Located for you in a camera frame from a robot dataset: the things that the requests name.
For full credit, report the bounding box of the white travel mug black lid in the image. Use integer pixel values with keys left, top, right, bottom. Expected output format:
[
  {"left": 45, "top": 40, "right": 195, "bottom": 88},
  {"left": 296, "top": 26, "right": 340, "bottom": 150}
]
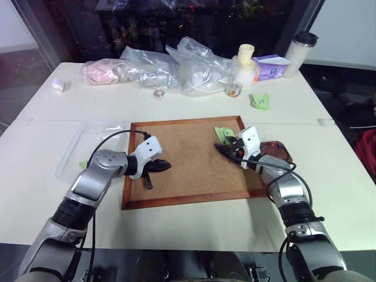
[{"left": 283, "top": 31, "right": 320, "bottom": 79}]

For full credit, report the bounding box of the purple tissue pack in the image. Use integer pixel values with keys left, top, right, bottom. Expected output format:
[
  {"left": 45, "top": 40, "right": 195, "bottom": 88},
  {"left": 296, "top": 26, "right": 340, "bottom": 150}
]
[{"left": 251, "top": 54, "right": 292, "bottom": 82}]

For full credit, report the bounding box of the brown pushpin tray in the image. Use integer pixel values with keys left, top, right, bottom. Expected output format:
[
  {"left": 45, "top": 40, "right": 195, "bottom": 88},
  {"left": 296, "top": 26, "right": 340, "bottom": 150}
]
[{"left": 259, "top": 140, "right": 294, "bottom": 166}]

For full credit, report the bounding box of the wood framed cork board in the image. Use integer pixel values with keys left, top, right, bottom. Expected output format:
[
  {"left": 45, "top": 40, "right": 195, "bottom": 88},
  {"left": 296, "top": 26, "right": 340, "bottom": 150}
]
[{"left": 121, "top": 115, "right": 273, "bottom": 211}]

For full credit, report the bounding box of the green sticky note stack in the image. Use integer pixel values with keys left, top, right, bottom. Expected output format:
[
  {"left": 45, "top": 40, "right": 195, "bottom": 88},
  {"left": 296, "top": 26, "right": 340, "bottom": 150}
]
[{"left": 249, "top": 92, "right": 271, "bottom": 112}]

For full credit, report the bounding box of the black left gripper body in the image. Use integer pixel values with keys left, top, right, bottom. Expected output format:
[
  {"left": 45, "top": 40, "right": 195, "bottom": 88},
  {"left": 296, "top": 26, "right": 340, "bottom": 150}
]
[{"left": 139, "top": 159, "right": 157, "bottom": 178}]

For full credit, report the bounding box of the crumpled clear plastic bag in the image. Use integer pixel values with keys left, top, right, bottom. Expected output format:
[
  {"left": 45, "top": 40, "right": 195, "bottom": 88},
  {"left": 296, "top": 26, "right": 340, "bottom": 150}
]
[{"left": 119, "top": 45, "right": 180, "bottom": 89}]

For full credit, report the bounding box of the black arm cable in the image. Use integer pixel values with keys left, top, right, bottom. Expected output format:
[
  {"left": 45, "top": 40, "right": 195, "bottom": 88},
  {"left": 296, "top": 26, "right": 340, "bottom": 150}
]
[
  {"left": 85, "top": 129, "right": 152, "bottom": 282},
  {"left": 265, "top": 162, "right": 325, "bottom": 282}
]

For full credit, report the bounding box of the small white cap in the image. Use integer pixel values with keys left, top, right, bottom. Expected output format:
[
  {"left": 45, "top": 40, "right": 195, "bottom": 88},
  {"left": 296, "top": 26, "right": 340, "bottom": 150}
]
[{"left": 52, "top": 78, "right": 66, "bottom": 95}]

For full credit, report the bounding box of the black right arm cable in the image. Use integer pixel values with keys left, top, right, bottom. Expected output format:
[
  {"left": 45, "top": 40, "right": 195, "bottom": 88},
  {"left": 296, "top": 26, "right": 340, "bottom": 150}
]
[{"left": 265, "top": 162, "right": 325, "bottom": 282}]

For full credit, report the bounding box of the red bag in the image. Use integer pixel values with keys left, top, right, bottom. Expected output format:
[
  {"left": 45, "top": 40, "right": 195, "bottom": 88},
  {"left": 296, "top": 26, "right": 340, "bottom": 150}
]
[{"left": 354, "top": 128, "right": 376, "bottom": 167}]

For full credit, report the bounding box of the cream plastic bottle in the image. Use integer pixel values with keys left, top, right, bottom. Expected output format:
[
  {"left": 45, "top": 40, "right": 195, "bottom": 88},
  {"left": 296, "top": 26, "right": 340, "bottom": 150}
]
[{"left": 235, "top": 43, "right": 261, "bottom": 86}]

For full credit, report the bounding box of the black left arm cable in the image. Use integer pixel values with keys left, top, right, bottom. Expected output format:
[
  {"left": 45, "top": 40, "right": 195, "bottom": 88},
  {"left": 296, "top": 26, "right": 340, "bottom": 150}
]
[{"left": 85, "top": 129, "right": 152, "bottom": 282}]

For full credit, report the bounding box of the white board panel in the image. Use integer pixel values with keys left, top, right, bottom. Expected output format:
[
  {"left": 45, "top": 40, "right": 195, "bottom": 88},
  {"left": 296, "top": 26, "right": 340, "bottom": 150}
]
[{"left": 0, "top": 0, "right": 41, "bottom": 54}]

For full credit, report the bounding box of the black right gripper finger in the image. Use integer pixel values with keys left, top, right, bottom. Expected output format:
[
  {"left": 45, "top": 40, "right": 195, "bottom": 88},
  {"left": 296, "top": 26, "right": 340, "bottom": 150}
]
[
  {"left": 214, "top": 142, "right": 234, "bottom": 156},
  {"left": 220, "top": 150, "right": 241, "bottom": 163}
]

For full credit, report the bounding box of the clear plastic box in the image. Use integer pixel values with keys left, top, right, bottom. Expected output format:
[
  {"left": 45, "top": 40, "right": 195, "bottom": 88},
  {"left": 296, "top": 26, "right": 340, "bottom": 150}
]
[{"left": 55, "top": 121, "right": 133, "bottom": 183}]

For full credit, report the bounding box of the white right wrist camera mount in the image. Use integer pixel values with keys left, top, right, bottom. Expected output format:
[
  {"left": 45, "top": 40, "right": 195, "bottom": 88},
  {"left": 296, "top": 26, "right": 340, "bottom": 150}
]
[{"left": 236, "top": 126, "right": 263, "bottom": 170}]

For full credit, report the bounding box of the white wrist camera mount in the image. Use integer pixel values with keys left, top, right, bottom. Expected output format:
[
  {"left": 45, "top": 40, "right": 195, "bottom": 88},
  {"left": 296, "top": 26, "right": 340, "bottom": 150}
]
[
  {"left": 128, "top": 136, "right": 164, "bottom": 180},
  {"left": 236, "top": 126, "right": 263, "bottom": 170}
]

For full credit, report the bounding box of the small glass pushpin cup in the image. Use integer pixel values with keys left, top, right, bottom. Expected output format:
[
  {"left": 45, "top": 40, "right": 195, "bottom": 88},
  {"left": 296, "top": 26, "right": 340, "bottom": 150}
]
[{"left": 225, "top": 82, "right": 244, "bottom": 100}]

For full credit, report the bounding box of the clear bag with white charger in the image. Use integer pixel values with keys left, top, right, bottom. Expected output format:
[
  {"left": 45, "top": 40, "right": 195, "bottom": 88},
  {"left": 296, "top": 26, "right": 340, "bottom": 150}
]
[{"left": 165, "top": 36, "right": 239, "bottom": 97}]

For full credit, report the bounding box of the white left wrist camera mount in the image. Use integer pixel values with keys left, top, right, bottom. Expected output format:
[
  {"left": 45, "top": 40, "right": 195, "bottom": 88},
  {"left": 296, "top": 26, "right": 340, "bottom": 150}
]
[{"left": 128, "top": 136, "right": 164, "bottom": 180}]

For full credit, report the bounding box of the black office chair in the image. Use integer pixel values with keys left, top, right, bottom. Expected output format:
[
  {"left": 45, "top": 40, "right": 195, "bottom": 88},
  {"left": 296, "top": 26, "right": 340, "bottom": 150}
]
[{"left": 321, "top": 69, "right": 376, "bottom": 129}]

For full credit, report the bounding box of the bag with pink item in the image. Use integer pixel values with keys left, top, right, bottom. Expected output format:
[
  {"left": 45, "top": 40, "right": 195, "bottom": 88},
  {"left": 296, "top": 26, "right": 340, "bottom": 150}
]
[{"left": 80, "top": 58, "right": 139, "bottom": 86}]

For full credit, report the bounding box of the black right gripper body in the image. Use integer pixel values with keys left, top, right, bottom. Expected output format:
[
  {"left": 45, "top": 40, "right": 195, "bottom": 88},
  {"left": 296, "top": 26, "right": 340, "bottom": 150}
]
[{"left": 229, "top": 136, "right": 246, "bottom": 161}]

